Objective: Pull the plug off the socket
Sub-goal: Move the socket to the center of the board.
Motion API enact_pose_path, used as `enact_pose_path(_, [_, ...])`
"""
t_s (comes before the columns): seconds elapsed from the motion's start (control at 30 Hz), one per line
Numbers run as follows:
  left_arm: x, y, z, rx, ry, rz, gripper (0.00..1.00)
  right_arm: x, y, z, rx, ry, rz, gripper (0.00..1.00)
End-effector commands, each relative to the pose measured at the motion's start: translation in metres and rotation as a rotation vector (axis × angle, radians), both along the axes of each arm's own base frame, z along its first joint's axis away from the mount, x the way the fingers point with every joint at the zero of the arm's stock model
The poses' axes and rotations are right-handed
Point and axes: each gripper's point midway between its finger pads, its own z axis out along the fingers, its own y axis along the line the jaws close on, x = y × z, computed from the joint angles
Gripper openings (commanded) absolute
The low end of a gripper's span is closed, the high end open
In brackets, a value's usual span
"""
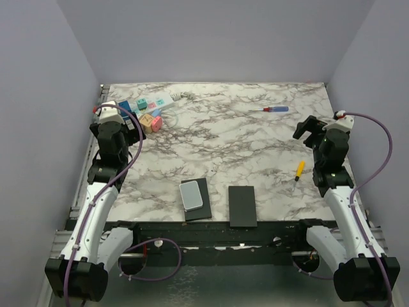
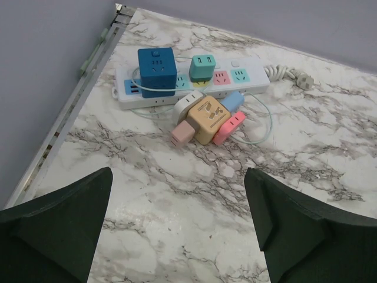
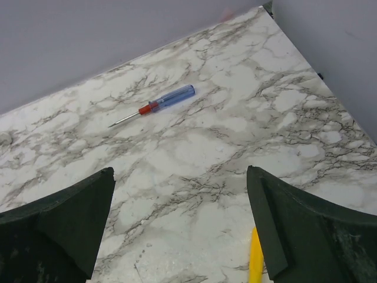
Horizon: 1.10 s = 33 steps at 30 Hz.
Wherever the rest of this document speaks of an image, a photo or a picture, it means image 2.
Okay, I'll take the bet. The light green USB cable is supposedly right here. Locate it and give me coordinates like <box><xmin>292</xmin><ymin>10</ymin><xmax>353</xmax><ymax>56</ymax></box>
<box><xmin>130</xmin><ymin>57</ymin><xmax>274</xmax><ymax>145</ymax></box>

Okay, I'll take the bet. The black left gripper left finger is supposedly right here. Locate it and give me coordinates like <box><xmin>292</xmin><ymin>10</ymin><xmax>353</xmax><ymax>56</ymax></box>
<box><xmin>1</xmin><ymin>167</ymin><xmax>113</xmax><ymax>282</ymax></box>

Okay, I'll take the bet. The white power strip cord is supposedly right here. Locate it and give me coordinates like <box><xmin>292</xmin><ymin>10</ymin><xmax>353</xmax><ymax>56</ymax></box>
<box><xmin>264</xmin><ymin>64</ymin><xmax>316</xmax><ymax>90</ymax></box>

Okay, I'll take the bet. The aluminium table edge rail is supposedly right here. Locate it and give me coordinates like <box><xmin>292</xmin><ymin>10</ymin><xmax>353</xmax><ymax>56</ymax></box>
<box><xmin>4</xmin><ymin>4</ymin><xmax>137</xmax><ymax>209</ymax></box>

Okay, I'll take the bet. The white folding plug adapter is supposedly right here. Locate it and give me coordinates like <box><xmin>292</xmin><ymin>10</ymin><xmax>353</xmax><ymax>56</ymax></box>
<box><xmin>172</xmin><ymin>90</ymin><xmax>204</xmax><ymax>125</ymax></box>

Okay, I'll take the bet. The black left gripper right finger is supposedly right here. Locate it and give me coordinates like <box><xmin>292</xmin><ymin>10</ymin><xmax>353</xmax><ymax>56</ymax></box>
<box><xmin>244</xmin><ymin>168</ymin><xmax>376</xmax><ymax>282</ymax></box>

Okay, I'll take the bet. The pink plug adapter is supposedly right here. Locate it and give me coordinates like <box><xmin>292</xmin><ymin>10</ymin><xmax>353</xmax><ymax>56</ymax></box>
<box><xmin>213</xmin><ymin>111</ymin><xmax>246</xmax><ymax>146</ymax></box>

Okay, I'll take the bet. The dusty pink USB charger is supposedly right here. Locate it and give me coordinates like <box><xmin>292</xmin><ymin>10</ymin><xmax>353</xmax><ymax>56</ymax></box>
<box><xmin>171</xmin><ymin>120</ymin><xmax>196</xmax><ymax>148</ymax></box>

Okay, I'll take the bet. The blue cube socket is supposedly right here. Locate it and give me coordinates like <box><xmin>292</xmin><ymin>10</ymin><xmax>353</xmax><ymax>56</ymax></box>
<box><xmin>137</xmin><ymin>48</ymin><xmax>177</xmax><ymax>98</ymax></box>

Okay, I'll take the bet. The light blue USB charger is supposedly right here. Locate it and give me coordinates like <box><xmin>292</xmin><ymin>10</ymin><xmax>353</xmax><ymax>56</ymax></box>
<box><xmin>221</xmin><ymin>91</ymin><xmax>244</xmax><ymax>113</ymax></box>

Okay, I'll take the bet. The teal USB charger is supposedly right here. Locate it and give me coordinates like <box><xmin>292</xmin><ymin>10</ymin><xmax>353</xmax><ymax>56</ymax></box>
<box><xmin>188</xmin><ymin>54</ymin><xmax>216</xmax><ymax>83</ymax></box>

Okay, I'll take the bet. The white power strip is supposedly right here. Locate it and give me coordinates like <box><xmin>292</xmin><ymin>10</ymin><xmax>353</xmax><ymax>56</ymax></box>
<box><xmin>111</xmin><ymin>57</ymin><xmax>270</xmax><ymax>110</ymax></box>

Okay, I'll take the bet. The beige cube socket adapter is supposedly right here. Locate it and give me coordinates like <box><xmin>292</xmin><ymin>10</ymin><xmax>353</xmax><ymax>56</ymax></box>
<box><xmin>188</xmin><ymin>96</ymin><xmax>231</xmax><ymax>145</ymax></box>

